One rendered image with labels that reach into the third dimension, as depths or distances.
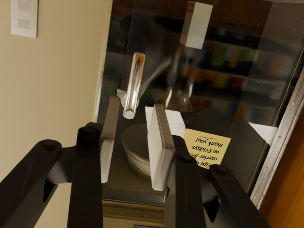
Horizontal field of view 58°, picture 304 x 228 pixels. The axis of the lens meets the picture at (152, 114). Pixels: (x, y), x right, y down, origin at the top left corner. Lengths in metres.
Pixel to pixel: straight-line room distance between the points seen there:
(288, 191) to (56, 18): 0.71
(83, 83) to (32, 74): 0.15
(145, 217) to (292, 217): 0.26
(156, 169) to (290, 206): 0.44
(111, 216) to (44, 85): 0.52
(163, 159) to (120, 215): 0.37
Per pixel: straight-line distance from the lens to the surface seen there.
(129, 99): 0.36
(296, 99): 0.48
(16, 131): 1.00
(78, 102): 0.90
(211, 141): 0.46
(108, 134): 0.15
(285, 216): 0.59
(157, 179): 0.16
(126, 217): 0.52
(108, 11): 0.40
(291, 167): 0.58
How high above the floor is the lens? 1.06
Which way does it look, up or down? 22 degrees up
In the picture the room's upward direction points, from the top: 168 degrees counter-clockwise
